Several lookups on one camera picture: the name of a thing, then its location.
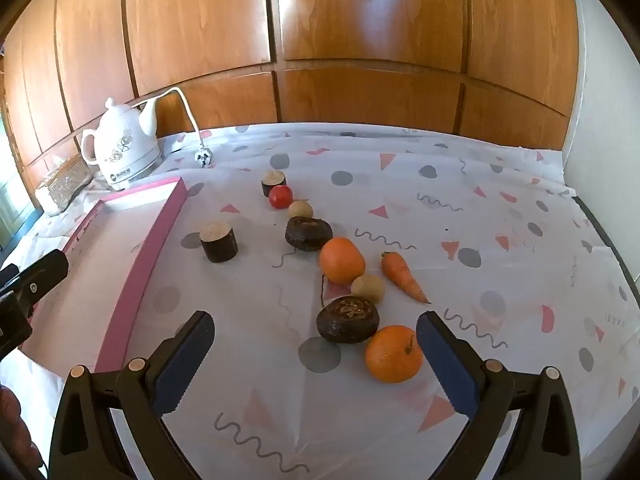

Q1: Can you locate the printed white tablecloth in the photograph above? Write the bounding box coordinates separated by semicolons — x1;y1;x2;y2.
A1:
0;122;640;480

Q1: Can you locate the orange carrot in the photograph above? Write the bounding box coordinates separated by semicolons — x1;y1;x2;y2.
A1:
381;251;432;305

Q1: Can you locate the large dark sugarcane piece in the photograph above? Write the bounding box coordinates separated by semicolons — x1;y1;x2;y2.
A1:
199;222;238;264

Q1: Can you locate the pink-edged white tray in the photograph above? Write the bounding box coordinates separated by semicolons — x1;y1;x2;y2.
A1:
0;176;188;376

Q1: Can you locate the dark round root vegetable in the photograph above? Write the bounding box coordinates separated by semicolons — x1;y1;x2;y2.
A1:
285;216;333;252
316;295;381;345

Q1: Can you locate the person's left hand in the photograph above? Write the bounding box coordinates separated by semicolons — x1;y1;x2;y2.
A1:
0;386;40;471

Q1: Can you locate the white ceramic electric kettle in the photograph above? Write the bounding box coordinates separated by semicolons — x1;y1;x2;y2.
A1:
81;97;163;192

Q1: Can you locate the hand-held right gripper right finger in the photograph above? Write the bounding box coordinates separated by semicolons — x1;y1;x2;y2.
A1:
416;311;583;480

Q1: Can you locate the woven tissue box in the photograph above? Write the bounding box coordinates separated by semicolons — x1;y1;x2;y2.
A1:
36;154;93;217

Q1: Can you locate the orange tangerine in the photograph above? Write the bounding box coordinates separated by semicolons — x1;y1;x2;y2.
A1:
365;325;424;384
319;237;367;286

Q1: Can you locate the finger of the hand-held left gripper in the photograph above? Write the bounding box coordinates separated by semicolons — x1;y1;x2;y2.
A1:
0;292;34;361
14;250;70;317

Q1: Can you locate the white power cord with plug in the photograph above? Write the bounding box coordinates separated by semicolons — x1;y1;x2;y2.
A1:
131;86;215;168

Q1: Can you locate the wooden wardrobe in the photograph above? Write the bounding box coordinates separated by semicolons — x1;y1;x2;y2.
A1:
0;0;583;211

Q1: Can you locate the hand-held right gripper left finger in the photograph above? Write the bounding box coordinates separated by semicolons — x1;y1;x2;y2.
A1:
48;310;216;480

